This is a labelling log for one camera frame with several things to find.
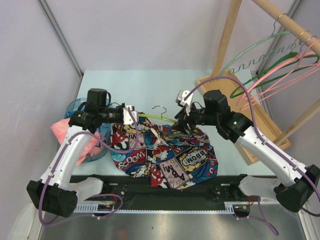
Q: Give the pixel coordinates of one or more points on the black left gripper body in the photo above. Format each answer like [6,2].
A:
[113,113]

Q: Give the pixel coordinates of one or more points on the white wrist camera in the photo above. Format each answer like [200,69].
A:
[129,114]
[184,99]

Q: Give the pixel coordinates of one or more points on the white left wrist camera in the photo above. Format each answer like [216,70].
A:
[129,114]

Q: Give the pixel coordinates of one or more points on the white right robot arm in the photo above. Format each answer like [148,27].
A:
[294,182]

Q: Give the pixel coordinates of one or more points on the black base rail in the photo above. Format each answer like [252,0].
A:
[139,195]

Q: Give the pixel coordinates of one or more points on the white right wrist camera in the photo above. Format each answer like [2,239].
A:
[184,99]

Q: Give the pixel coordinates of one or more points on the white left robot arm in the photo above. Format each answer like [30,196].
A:
[54,193]

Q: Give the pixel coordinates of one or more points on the comic print shorts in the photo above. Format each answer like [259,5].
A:
[170,158]

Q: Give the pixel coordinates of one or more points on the dark green hanger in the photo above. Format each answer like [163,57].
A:
[283,62]

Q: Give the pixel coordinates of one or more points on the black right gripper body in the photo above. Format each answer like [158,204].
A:
[196,117]

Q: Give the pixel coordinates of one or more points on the teal plastic basket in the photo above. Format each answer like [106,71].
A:
[72,107]

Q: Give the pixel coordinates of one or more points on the pale green hanger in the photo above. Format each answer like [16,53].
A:
[260,52]

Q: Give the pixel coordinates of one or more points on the pink shark shorts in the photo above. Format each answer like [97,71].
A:
[93,150]

